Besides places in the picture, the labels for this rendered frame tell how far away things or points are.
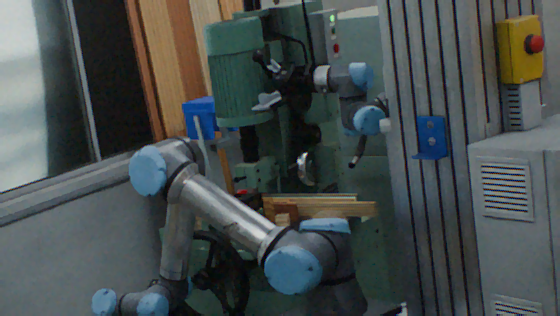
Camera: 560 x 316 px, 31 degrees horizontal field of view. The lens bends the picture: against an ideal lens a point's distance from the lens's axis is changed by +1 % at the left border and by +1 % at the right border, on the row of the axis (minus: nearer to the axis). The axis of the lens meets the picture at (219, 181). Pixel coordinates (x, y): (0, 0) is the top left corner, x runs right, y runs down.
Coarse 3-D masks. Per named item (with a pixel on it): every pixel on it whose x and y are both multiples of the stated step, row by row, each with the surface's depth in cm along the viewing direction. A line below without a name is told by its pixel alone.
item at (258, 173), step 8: (264, 160) 308; (272, 160) 312; (240, 168) 305; (248, 168) 303; (256, 168) 303; (264, 168) 307; (240, 176) 305; (248, 176) 304; (256, 176) 303; (264, 176) 307; (272, 176) 312; (240, 184) 306; (248, 184) 305; (256, 184) 303
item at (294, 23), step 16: (304, 0) 325; (320, 0) 324; (288, 16) 309; (288, 32) 310; (304, 32) 314; (288, 48) 311; (288, 64) 313; (320, 64) 324; (320, 128) 323; (336, 128) 333; (272, 192) 328; (288, 192) 325; (304, 192) 322; (320, 192) 322
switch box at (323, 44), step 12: (324, 12) 313; (336, 12) 320; (312, 24) 315; (324, 24) 313; (336, 24) 320; (312, 36) 316; (324, 36) 314; (336, 36) 320; (324, 48) 315; (324, 60) 316; (336, 60) 320
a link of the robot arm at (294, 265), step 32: (160, 160) 234; (192, 160) 243; (160, 192) 236; (192, 192) 233; (224, 192) 234; (224, 224) 230; (256, 224) 228; (288, 256) 220; (320, 256) 224; (288, 288) 223
